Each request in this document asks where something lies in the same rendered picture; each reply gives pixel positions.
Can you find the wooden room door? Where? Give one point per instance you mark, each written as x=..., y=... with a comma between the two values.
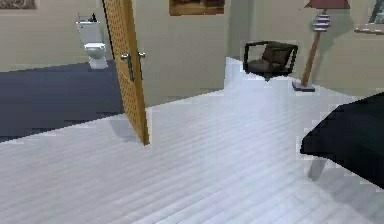
x=128, y=40

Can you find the black armchair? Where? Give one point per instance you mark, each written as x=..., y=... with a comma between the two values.
x=270, y=60

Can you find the black bed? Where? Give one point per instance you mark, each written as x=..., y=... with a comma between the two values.
x=353, y=133

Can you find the red shade floor lamp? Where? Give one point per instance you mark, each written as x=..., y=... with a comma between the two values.
x=313, y=56

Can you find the brown framed picture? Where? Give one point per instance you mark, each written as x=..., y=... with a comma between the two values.
x=196, y=7

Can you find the white toilet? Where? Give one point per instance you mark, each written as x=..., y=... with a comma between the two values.
x=93, y=43

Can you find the grey framed picture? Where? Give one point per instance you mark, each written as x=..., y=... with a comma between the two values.
x=16, y=3

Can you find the small dark bottle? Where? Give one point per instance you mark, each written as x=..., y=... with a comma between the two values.
x=93, y=17

